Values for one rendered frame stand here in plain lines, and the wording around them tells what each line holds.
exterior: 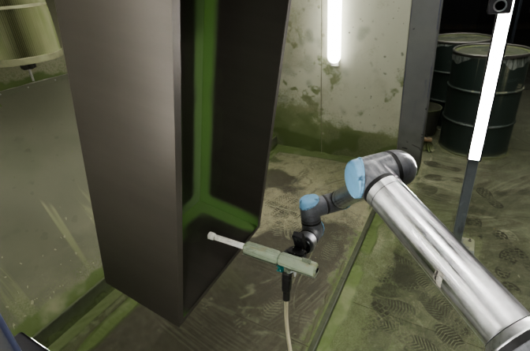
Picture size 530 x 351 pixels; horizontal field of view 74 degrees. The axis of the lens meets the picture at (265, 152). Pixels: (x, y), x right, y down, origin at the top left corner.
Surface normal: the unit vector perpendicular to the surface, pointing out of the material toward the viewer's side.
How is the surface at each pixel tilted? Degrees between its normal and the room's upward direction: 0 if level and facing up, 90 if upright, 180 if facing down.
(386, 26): 90
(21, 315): 57
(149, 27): 90
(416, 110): 90
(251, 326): 0
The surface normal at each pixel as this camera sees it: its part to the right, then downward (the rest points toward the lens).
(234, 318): -0.07, -0.90
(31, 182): 0.69, -0.36
